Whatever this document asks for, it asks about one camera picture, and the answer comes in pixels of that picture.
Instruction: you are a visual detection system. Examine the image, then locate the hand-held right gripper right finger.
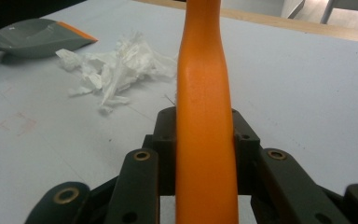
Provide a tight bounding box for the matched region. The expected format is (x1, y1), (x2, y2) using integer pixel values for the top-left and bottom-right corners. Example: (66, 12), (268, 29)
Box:
(231, 108), (261, 196)

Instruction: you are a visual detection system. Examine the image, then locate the grey dustpan with orange edge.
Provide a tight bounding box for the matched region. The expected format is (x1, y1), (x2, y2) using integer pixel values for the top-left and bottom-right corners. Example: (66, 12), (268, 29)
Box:
(0, 18), (99, 60)

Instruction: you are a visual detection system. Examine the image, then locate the metal stand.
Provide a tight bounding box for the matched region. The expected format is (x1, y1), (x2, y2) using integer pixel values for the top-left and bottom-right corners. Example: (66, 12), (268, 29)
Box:
(287, 0), (358, 32)

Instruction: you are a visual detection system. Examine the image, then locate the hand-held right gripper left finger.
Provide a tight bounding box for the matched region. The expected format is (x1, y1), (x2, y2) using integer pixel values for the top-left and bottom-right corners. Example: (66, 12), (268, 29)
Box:
(142, 106), (177, 197)

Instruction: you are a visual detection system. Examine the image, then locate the white tissue paper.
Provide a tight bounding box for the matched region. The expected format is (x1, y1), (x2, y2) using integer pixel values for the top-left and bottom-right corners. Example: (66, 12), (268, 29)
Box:
(55, 30), (178, 115)

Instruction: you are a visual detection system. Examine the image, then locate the orange brush handle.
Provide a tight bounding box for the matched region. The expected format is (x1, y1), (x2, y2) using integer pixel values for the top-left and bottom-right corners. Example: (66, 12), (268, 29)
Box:
(174, 0), (240, 224)

